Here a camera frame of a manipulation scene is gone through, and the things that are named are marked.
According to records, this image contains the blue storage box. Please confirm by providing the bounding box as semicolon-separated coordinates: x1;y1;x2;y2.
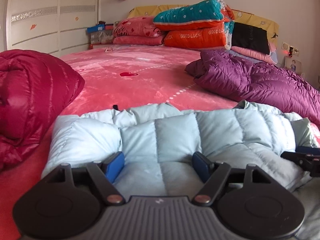
87;22;114;45

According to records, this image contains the black folded garment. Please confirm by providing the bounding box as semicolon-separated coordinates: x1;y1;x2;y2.
232;22;270;54

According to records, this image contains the wall socket with charger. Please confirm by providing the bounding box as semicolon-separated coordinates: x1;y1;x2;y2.
281;42;299;57

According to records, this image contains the white wardrobe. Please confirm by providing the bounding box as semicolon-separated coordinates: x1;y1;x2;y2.
5;0;99;57

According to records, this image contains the pink heart bed blanket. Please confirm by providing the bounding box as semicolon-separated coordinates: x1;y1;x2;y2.
1;46;235;239

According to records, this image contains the dark red down jacket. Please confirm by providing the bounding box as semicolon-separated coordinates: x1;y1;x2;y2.
1;49;85;170

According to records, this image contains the pink heart pillow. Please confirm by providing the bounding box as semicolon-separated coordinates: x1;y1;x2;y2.
113;16;167;46

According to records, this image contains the yellow headboard cover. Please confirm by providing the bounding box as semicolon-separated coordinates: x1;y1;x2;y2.
127;4;279;47

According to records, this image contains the framed photo on nightstand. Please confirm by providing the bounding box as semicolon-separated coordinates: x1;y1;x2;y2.
284;57;302;74

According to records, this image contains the teal orange folded quilt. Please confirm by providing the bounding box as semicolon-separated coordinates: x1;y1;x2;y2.
153;0;235;50

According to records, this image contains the pink pillow under black garment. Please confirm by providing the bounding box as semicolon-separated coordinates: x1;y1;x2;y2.
231;42;278;64

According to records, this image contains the light blue down jacket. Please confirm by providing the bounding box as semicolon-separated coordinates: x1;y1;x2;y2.
42;101;319;197

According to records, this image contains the purple down jacket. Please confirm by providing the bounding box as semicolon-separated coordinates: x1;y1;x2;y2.
185;50;319;126

